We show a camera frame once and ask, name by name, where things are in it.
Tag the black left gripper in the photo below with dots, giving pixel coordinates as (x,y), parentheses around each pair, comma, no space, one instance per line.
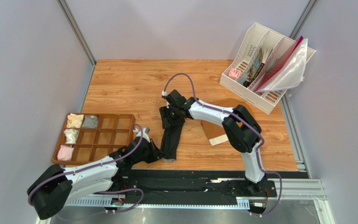
(156,154)

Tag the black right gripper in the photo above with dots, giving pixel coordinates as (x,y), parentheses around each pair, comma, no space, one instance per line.
(169,118)

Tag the black striped underwear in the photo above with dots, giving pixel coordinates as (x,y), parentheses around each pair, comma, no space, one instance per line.
(170,142)

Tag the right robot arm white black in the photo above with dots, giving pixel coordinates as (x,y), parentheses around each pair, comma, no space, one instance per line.
(242,130)

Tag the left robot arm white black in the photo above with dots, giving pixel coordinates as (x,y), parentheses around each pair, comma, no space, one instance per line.
(58,186)

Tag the grey rolled underwear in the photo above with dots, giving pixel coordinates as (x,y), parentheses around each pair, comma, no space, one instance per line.
(90,122)

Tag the white rolled underwear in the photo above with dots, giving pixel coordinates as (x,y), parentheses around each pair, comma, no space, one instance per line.
(71,135)

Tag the cream rolled underwear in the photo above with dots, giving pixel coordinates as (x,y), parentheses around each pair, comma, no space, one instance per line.
(74,120)

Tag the pink rolled underwear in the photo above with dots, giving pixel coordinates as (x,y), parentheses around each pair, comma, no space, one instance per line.
(65,153)

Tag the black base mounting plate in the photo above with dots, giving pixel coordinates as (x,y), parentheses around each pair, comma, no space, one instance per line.
(191,187)

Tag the wooden compartment tray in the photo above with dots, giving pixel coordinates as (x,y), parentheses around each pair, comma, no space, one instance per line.
(113,131)

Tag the pink sticky note pad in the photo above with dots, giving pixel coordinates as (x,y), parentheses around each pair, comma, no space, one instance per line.
(234,73)

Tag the illustrated booklet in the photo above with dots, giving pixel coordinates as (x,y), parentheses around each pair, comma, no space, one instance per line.
(255,66)

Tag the white plastic file rack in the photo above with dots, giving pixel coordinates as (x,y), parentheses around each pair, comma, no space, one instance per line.
(257,35)

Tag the red plastic folder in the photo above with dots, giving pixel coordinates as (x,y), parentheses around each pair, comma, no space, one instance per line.
(280,54)

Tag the clear bubble plastic folder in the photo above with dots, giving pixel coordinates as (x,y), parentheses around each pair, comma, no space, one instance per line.
(291,75)

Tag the left aluminium corner post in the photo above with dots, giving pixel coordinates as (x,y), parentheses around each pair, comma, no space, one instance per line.
(65,8)

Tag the aluminium corner post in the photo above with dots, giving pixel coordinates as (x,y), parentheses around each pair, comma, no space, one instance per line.
(307,11)
(65,8)

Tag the aluminium rail frame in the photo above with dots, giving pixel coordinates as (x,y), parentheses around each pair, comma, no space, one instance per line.
(289,189)

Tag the right aluminium corner post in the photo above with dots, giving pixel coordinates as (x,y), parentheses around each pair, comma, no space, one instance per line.
(307,11)

